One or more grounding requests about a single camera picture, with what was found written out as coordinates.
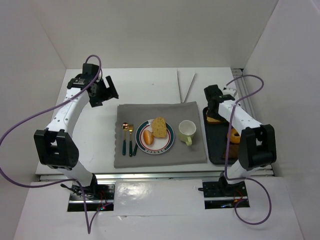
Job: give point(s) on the gold fork green handle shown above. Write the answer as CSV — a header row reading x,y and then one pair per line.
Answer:
x,y
130,129

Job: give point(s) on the brown chocolate croissant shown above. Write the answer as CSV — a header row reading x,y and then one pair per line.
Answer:
x,y
233,152

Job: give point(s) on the grey cloth placemat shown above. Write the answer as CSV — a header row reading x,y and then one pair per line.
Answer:
x,y
174,114

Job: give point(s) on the aluminium rail front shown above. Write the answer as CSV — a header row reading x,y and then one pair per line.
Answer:
x,y
161,175

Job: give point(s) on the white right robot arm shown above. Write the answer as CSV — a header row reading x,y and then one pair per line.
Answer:
x,y
257,145

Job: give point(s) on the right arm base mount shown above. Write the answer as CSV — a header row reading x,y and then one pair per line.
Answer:
x,y
217,198

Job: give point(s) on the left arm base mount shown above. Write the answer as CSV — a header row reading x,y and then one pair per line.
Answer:
x,y
102,199

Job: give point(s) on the aluminium rail right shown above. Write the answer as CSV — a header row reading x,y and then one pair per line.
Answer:
x,y
242,91

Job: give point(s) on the pale green mug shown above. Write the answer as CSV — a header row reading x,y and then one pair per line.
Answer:
x,y
186,132

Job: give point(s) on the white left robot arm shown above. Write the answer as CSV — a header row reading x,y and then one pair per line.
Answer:
x,y
54,144

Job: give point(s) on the gold knife green handle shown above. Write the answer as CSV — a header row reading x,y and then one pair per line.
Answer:
x,y
135,150

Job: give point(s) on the gold spoon green handle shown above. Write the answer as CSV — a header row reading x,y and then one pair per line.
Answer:
x,y
125,128

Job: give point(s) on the black food tray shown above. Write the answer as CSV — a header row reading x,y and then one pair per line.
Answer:
x,y
216,140

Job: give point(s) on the toast slice on tray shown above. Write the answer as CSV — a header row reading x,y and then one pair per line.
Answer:
x,y
216,119

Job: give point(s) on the seeded bread slice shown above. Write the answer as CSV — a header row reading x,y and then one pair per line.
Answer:
x,y
159,127

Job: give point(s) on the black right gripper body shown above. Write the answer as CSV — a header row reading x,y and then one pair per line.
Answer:
x,y
213,110

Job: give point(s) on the aluminium rail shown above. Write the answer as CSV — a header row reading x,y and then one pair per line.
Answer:
x,y
161,175
242,91

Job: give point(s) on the white plate green red rim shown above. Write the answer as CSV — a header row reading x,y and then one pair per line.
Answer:
x,y
159,145

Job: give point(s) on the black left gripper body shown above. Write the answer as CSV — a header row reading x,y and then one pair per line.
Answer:
x,y
104,88

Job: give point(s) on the round orange bread roll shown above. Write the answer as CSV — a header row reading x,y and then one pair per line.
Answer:
x,y
148,137

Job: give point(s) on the orange glazed donut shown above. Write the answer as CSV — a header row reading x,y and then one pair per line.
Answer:
x,y
234,136

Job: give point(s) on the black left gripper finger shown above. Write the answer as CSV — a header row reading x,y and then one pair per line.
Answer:
x,y
111,90
96,101

